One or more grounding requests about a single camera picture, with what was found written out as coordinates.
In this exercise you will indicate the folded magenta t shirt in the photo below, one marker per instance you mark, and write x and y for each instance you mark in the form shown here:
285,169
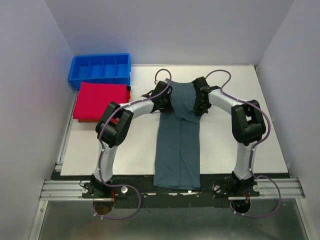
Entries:
100,100

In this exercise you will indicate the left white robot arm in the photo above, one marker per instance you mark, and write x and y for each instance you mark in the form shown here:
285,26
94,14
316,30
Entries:
113,127

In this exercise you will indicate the blue plastic divided bin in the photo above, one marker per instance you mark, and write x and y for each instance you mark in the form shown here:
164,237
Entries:
113,68

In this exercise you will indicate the aluminium extrusion frame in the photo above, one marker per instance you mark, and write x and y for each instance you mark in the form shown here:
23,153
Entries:
68,217

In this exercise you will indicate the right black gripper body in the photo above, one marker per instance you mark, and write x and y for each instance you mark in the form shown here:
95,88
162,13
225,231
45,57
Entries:
200,107

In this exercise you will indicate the grey blue t shirt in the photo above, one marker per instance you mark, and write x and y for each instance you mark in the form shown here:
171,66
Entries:
177,158

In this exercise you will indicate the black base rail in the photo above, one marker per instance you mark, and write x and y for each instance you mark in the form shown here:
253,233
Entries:
130,191

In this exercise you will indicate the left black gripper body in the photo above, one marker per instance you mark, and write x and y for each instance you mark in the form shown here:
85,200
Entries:
166,105

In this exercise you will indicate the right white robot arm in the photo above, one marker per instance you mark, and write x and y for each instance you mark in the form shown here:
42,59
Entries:
247,127

